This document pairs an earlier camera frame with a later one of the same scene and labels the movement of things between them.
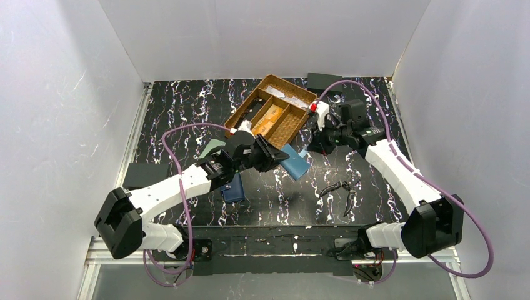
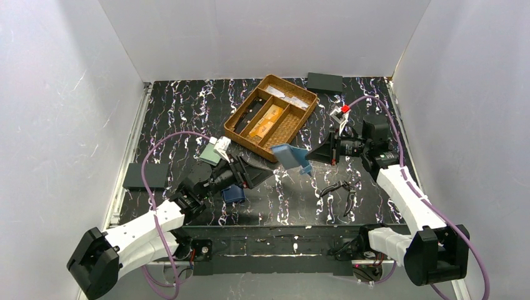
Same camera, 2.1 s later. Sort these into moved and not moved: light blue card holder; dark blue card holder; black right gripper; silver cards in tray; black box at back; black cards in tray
Moved: black right gripper; light blue card holder
Not moved: black cards in tray; silver cards in tray; black box at back; dark blue card holder
